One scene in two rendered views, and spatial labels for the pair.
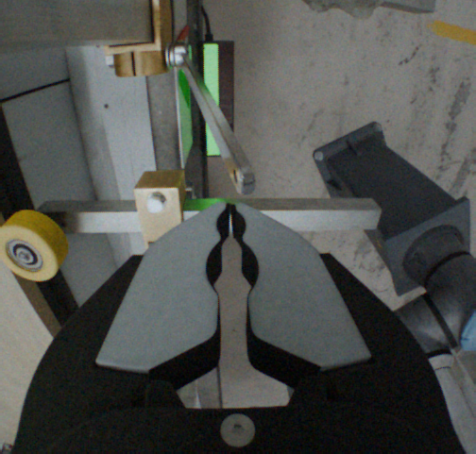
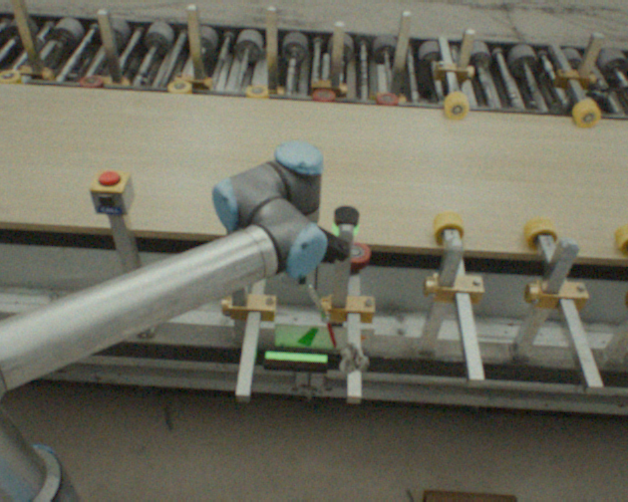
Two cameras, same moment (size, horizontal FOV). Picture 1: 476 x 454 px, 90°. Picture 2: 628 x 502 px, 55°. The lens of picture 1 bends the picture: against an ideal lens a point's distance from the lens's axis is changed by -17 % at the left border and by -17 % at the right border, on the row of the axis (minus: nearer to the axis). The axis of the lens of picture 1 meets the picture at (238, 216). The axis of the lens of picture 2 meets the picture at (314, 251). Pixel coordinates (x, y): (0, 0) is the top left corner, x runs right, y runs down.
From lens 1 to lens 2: 129 cm
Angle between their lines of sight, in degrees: 55
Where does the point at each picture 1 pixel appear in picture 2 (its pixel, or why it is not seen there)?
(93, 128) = (283, 310)
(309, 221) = (247, 361)
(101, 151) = not seen: hidden behind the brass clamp
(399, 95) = not seen: outside the picture
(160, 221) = (258, 302)
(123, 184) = not seen: hidden behind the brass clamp
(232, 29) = (331, 488)
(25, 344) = (195, 216)
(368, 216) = (245, 388)
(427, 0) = (352, 391)
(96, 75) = (313, 318)
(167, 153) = (270, 334)
